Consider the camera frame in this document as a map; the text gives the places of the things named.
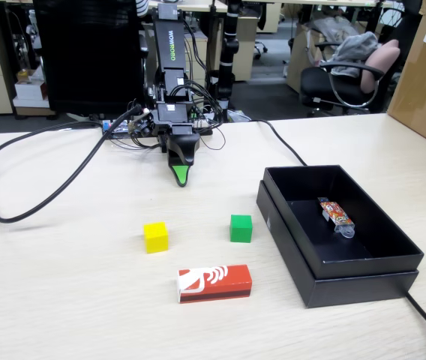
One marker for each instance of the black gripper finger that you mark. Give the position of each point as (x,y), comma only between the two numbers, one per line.
(185,148)

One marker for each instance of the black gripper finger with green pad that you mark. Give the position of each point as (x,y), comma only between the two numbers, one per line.
(181,176)

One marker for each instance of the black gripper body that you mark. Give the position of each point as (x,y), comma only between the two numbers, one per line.
(171,120)

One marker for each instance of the yellow cube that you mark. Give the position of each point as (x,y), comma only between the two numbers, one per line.
(156,238)

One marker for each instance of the green cube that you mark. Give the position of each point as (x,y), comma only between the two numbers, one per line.
(241,228)

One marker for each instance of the red and white carton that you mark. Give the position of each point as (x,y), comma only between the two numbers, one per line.
(228,281)

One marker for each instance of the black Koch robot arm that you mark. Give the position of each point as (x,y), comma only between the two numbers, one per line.
(170,45)

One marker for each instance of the brown cardboard box with plastic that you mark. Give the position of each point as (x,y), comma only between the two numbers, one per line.
(299,63)

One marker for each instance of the white box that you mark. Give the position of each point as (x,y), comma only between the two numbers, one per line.
(29,90)

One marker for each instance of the black cardboard box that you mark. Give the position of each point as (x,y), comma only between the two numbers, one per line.
(370,268)

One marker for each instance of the black open box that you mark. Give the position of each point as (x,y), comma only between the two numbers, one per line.
(363,290)

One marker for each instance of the large brown cardboard box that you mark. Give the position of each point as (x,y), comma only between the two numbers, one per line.
(423,93)

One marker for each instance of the controller circuit board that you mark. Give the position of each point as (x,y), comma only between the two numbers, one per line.
(110,125)

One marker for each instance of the black mesh chair back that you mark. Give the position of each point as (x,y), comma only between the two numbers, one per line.
(85,56)

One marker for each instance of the person in striped shirt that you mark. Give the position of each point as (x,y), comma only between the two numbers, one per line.
(141,5)

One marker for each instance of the black office chair with armrests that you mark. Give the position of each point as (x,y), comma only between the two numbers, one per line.
(318,82)

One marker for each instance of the colourful candy packet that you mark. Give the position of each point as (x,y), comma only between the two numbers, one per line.
(335,213)

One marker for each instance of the grey cloth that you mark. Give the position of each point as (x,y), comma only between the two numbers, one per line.
(355,48)

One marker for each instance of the pink cushion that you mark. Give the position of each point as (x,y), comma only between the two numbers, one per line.
(381,60)

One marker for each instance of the bare circuit board camera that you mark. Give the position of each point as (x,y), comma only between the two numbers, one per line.
(141,125)

